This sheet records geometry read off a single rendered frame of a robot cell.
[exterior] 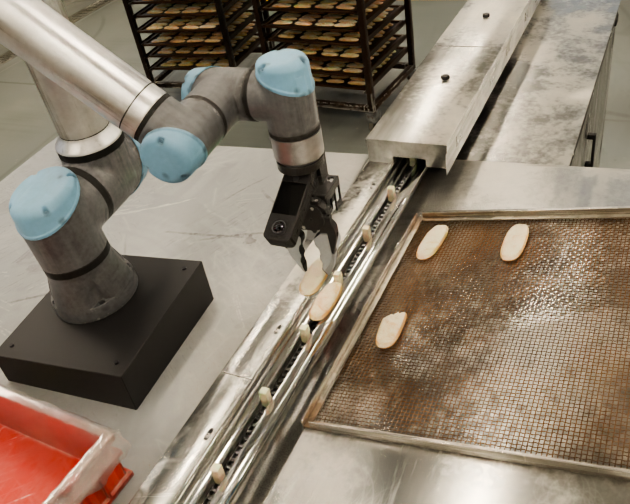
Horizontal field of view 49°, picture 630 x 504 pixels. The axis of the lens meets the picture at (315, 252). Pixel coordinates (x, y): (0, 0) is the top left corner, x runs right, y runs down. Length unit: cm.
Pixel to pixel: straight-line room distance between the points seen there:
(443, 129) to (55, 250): 82
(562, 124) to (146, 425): 115
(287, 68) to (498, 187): 68
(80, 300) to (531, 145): 102
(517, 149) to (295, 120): 78
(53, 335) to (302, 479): 54
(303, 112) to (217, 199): 66
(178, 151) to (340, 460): 44
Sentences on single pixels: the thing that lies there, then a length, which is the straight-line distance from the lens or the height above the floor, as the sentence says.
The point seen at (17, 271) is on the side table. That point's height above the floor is 82.
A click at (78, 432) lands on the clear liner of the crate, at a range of 105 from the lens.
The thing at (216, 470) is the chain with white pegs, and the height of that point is 87.
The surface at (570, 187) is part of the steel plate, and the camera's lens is 150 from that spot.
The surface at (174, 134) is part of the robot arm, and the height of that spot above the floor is 126.
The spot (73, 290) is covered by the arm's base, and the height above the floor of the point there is 96.
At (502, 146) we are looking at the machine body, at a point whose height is 82.
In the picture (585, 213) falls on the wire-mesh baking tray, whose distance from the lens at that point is 121.
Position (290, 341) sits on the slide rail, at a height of 85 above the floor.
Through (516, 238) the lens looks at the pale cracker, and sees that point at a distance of 117.
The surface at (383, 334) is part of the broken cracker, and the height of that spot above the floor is 91.
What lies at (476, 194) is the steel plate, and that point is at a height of 82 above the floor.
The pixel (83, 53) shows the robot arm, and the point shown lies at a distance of 94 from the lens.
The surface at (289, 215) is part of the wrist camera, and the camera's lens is 100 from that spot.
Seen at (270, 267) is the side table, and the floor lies 82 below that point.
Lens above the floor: 164
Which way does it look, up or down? 37 degrees down
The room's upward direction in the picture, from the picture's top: 11 degrees counter-clockwise
